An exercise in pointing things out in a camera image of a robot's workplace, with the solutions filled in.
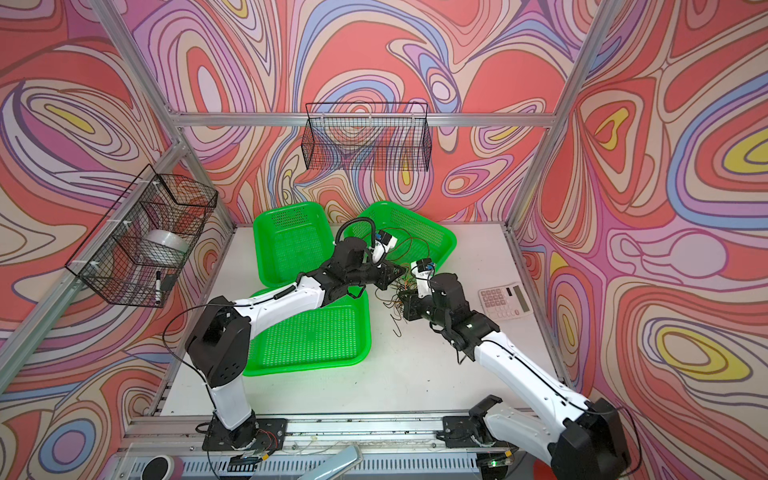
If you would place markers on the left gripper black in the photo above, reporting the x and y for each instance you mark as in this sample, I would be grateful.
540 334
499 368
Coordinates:
385 273

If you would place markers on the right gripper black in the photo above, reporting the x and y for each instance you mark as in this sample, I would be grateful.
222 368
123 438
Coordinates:
411 312

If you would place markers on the green basket front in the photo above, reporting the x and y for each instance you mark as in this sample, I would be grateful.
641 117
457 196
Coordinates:
335 336

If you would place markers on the green basket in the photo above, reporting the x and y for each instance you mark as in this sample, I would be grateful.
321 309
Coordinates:
335 336
418 237
290 240

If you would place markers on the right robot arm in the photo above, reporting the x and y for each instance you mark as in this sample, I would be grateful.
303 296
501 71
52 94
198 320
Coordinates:
576 437

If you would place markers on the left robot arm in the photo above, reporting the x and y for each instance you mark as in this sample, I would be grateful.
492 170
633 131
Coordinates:
219 344

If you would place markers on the green basket back right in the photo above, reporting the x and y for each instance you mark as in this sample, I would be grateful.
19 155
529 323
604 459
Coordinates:
418 237

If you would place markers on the pink white calculator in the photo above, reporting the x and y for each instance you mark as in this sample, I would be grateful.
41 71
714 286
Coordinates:
506 302

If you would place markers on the green basket back left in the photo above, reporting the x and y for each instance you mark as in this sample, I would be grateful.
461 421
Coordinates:
290 240

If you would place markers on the red bucket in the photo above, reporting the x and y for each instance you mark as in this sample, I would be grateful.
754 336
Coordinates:
542 471

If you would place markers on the silver metal bar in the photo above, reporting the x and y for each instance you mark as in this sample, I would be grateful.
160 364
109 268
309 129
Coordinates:
336 465

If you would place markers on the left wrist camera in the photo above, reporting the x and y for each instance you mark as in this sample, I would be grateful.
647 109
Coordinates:
384 242

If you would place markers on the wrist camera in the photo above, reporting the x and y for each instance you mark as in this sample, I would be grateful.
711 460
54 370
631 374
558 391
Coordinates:
384 242
423 271

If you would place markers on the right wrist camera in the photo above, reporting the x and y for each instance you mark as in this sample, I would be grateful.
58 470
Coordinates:
423 271

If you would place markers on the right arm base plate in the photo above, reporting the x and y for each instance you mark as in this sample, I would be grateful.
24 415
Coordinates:
463 431

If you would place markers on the black wire basket back wall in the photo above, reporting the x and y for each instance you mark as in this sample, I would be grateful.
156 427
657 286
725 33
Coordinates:
367 136

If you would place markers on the black wire basket wall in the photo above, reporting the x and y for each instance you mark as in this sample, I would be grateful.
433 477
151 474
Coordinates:
367 136
120 268

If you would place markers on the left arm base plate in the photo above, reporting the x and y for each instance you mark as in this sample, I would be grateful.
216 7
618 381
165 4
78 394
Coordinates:
265 435

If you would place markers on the black wire basket left wall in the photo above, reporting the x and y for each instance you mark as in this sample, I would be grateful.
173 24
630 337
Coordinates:
120 268

